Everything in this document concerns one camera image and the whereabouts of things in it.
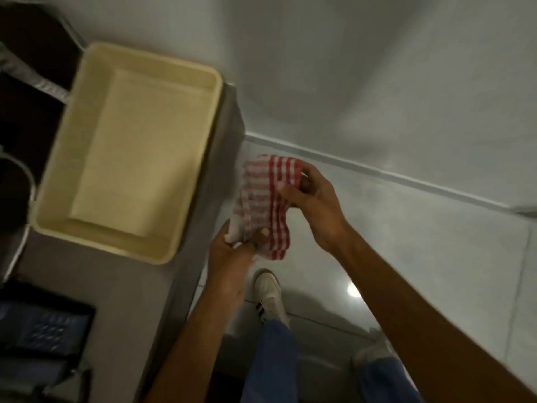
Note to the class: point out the person's right hand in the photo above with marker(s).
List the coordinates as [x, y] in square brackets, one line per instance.
[319, 209]

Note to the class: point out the person's left hand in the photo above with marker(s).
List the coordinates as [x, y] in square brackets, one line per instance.
[228, 260]

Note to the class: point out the person's left thumb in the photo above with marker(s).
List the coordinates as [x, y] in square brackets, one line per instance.
[261, 239]

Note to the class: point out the person's right thumb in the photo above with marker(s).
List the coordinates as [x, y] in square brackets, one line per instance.
[289, 193]

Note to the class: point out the red white checkered cloth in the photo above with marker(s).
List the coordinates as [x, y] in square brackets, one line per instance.
[264, 201]

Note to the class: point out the person's left forearm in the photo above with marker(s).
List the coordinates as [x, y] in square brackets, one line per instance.
[193, 348]

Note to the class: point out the person's right forearm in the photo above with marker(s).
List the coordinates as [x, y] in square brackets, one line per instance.
[432, 323]

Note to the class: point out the white sneaker with black stripes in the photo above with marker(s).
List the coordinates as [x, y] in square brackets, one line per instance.
[270, 300]

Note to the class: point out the blue jeans leg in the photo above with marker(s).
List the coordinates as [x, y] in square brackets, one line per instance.
[388, 381]
[272, 360]

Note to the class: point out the stainless steel counter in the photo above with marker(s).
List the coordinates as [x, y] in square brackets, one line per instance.
[126, 297]

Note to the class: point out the cream plastic tray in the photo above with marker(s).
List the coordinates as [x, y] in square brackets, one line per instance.
[126, 151]

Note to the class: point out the black device with blue keypad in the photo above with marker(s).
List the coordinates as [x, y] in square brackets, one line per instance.
[40, 327]

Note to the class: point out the steel sink faucet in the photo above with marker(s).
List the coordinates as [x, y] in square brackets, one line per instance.
[19, 172]

